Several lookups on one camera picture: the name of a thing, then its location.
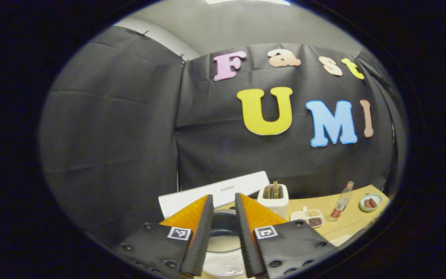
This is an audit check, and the white toaster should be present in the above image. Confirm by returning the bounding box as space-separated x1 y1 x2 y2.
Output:
257 184 289 219

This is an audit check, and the white rice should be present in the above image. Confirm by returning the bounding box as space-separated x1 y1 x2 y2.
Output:
207 235 244 253
329 234 353 246

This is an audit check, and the pale green plate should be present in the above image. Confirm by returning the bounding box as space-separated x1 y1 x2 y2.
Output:
360 193 383 212

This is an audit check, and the clear plastic water bottle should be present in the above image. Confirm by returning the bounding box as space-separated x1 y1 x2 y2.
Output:
330 181 355 222

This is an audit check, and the brown bread slice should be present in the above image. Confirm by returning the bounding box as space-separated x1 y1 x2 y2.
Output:
264 181 283 199

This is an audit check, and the white divided dish of beans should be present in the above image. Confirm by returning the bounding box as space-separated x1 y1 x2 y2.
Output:
290 207 325 228

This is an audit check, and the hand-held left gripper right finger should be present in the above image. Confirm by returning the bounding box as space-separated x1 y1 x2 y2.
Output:
235 193 338 279

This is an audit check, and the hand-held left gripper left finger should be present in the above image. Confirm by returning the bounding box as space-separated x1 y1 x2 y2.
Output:
113 195 214 277

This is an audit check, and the long ceiling light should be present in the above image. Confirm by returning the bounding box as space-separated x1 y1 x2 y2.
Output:
206 0 291 6

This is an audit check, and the white rice cooker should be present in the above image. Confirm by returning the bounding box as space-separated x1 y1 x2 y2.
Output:
158 171 270 278

